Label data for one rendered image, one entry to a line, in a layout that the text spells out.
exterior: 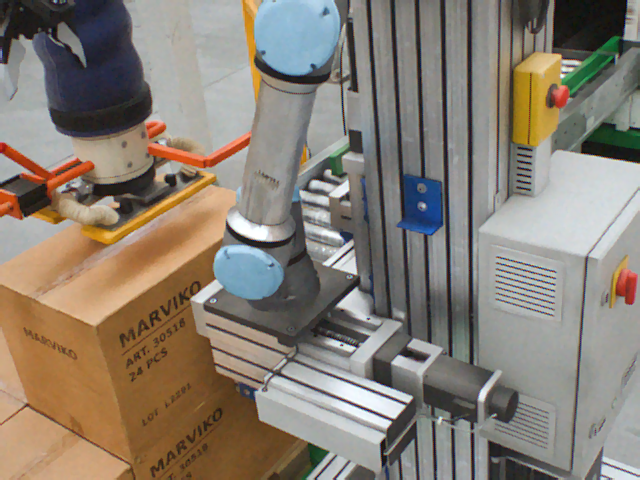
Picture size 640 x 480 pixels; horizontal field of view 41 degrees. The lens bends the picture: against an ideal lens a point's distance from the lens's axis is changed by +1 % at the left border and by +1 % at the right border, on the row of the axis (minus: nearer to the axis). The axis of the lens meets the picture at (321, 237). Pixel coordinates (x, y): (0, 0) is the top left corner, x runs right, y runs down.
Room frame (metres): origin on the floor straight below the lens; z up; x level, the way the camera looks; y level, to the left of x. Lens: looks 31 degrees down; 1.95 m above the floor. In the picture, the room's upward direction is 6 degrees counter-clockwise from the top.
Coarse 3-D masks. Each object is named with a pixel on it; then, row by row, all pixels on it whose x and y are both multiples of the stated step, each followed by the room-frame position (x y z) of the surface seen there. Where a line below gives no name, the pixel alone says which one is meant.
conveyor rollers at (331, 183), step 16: (576, 64) 3.70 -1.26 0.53; (608, 64) 3.62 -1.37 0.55; (592, 80) 3.48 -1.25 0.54; (304, 192) 2.71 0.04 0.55; (320, 192) 2.75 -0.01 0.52; (304, 208) 2.59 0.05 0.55; (320, 208) 2.64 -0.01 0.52; (304, 224) 2.48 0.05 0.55; (320, 224) 2.53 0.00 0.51; (320, 240) 2.41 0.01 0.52; (336, 240) 2.37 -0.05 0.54; (320, 256) 2.30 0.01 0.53
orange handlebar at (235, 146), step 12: (156, 132) 1.87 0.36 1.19; (156, 144) 1.78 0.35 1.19; (228, 144) 1.74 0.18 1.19; (240, 144) 1.74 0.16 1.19; (168, 156) 1.73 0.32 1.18; (180, 156) 1.71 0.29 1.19; (192, 156) 1.69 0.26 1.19; (216, 156) 1.68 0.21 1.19; (228, 156) 1.71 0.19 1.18; (60, 168) 1.71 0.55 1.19; (72, 168) 1.70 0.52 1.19; (84, 168) 1.71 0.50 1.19; (204, 168) 1.67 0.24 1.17; (60, 180) 1.66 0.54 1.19; (0, 204) 1.59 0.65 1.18; (12, 204) 1.57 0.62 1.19; (0, 216) 1.54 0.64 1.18
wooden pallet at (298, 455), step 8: (304, 440) 1.90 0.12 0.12; (296, 448) 1.87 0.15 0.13; (304, 448) 1.90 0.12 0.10; (288, 456) 1.84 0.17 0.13; (296, 456) 1.87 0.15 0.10; (304, 456) 1.89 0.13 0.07; (280, 464) 1.81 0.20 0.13; (288, 464) 1.84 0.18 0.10; (296, 464) 1.86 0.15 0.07; (304, 464) 1.89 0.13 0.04; (272, 472) 1.78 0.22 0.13; (280, 472) 1.81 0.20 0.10; (288, 472) 1.83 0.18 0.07; (296, 472) 1.86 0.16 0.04; (304, 472) 1.88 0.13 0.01
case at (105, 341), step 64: (64, 256) 1.76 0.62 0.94; (128, 256) 1.72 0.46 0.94; (192, 256) 1.69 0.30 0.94; (0, 320) 1.70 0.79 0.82; (64, 320) 1.52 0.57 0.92; (128, 320) 1.52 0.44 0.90; (192, 320) 1.65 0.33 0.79; (64, 384) 1.58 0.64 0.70; (128, 384) 1.49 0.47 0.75; (192, 384) 1.62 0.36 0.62; (128, 448) 1.46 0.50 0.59
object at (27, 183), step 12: (12, 180) 1.65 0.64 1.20; (24, 180) 1.65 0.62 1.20; (36, 180) 1.63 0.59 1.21; (0, 192) 1.59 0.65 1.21; (12, 192) 1.59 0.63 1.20; (24, 192) 1.58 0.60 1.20; (36, 192) 1.59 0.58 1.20; (48, 192) 1.62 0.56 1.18; (24, 204) 1.57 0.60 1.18; (36, 204) 1.58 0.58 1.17; (48, 204) 1.60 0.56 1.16; (12, 216) 1.58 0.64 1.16; (24, 216) 1.56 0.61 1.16
